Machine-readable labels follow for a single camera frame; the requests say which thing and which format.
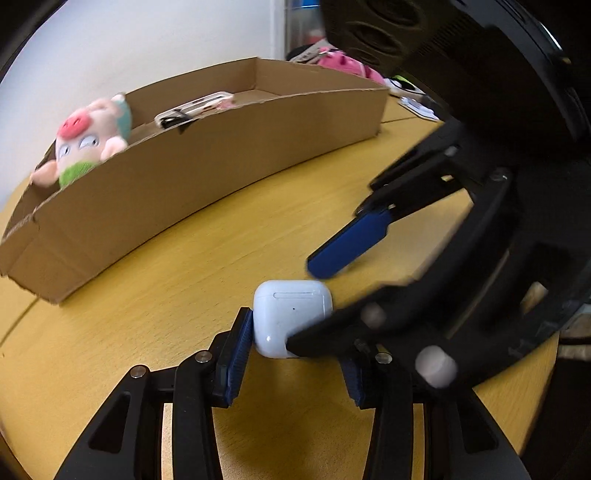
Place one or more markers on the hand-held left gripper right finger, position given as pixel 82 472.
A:
pixel 355 381

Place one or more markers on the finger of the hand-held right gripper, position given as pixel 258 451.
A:
pixel 397 318
pixel 346 242

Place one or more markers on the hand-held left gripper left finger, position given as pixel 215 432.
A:
pixel 235 362

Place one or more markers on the white earbuds case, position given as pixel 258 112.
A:
pixel 286 314

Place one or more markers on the brown cardboard box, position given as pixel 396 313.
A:
pixel 184 184

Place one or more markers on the pink pig plush toy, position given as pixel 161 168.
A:
pixel 78 143

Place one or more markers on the pink cloth item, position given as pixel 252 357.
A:
pixel 346 64

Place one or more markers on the printed paper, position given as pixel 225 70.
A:
pixel 304 55

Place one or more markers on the clear plastic packaged item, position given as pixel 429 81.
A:
pixel 184 113

